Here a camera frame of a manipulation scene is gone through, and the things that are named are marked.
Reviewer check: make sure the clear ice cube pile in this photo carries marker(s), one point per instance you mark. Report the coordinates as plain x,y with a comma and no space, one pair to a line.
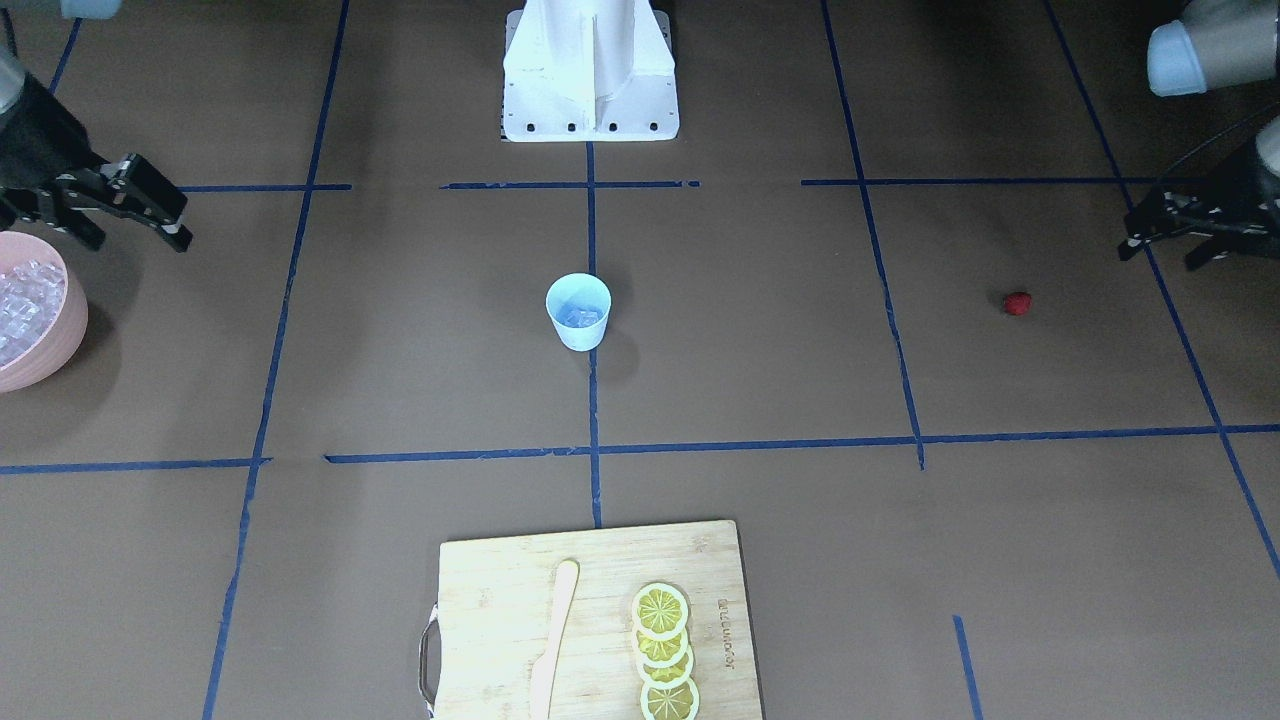
31,294

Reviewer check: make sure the white mounting pole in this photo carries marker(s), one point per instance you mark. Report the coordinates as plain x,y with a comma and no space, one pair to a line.
590,71

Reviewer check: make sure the pink bowl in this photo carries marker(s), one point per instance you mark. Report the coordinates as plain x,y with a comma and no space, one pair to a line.
64,336

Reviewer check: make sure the yellow plastic knife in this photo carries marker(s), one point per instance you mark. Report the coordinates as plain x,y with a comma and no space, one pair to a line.
544,669

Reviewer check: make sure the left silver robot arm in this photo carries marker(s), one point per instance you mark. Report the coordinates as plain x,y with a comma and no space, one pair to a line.
1212,45

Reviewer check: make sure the lemon slices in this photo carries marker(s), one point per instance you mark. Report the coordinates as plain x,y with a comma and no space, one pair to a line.
665,659

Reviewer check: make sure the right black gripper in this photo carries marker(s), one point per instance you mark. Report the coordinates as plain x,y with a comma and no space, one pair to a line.
38,140

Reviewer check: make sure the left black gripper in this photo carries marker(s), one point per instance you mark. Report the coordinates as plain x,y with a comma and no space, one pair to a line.
1178,212

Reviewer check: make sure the light blue cup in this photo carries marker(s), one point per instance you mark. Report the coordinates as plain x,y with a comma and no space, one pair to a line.
583,289

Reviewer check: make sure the wooden cutting board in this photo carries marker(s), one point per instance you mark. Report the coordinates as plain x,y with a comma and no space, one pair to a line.
491,617

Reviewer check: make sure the red strawberry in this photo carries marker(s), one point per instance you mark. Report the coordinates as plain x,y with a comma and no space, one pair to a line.
1017,303

